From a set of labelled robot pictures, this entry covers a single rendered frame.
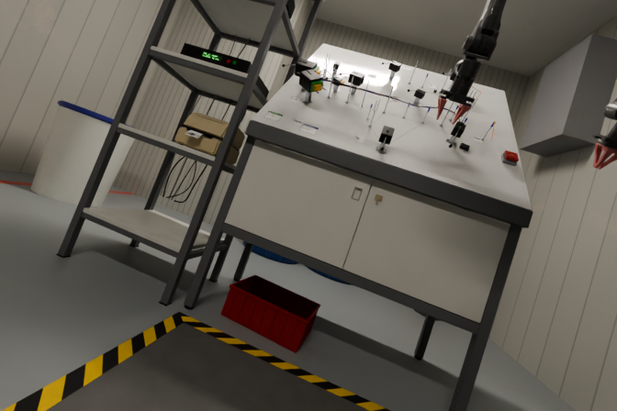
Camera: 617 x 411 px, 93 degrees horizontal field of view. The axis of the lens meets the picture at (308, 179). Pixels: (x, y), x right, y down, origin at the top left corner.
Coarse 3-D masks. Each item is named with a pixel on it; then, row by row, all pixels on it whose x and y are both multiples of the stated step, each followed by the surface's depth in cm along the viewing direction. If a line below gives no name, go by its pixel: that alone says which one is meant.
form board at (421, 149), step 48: (336, 48) 197; (288, 96) 148; (336, 96) 153; (384, 96) 159; (432, 96) 165; (480, 96) 171; (336, 144) 126; (432, 144) 133; (480, 144) 138; (480, 192) 115
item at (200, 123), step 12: (192, 120) 140; (204, 120) 140; (216, 120) 142; (180, 132) 137; (204, 132) 137; (216, 132) 138; (240, 132) 155; (180, 144) 138; (192, 144) 136; (204, 144) 135; (216, 144) 135; (240, 144) 160; (228, 156) 150
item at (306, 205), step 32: (256, 160) 132; (288, 160) 130; (256, 192) 130; (288, 192) 128; (320, 192) 126; (352, 192) 124; (256, 224) 128; (288, 224) 126; (320, 224) 124; (352, 224) 123; (320, 256) 123
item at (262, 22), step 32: (192, 0) 158; (224, 0) 152; (256, 0) 138; (320, 0) 181; (160, 32) 143; (224, 32) 187; (256, 32) 173; (288, 32) 155; (160, 64) 151; (192, 64) 137; (256, 64) 132; (128, 96) 139; (192, 96) 185; (224, 96) 180; (256, 96) 146; (128, 128) 137; (96, 160) 137; (224, 160) 130; (128, 224) 134; (160, 224) 154; (192, 224) 127; (64, 256) 134; (192, 256) 133; (224, 256) 170
